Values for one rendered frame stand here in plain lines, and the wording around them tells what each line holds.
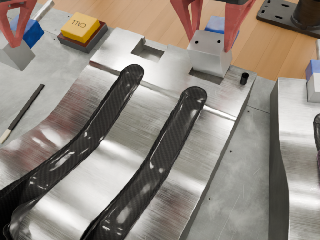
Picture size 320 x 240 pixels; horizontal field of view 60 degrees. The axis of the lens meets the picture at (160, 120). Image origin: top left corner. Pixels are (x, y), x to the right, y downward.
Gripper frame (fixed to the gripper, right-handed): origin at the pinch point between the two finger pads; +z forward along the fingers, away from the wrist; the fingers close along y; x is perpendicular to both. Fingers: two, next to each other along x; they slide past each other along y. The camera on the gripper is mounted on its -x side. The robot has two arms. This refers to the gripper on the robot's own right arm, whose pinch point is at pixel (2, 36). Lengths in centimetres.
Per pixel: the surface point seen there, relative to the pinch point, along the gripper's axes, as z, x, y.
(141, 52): 2.3, 14.9, 16.1
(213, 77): 2.3, 14.8, 30.1
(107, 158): 9.4, -4.5, 22.9
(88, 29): 3.3, 19.2, 1.0
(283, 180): 6.7, 2.9, 44.7
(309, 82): -0.3, 18.9, 44.1
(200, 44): -4.6, 9.4, 28.2
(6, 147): 9.5, -10.3, 10.8
